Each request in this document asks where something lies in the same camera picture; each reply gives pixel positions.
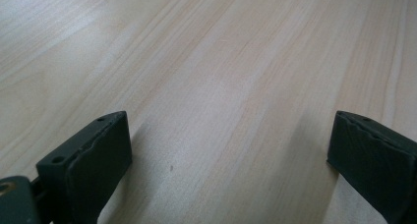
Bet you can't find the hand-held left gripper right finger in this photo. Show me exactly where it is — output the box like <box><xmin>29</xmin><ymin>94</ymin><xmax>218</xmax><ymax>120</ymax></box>
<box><xmin>326</xmin><ymin>110</ymin><xmax>417</xmax><ymax>224</ymax></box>

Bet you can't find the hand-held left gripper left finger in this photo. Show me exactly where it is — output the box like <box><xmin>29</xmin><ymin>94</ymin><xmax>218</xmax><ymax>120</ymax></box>
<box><xmin>35</xmin><ymin>110</ymin><xmax>134</xmax><ymax>224</ymax></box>

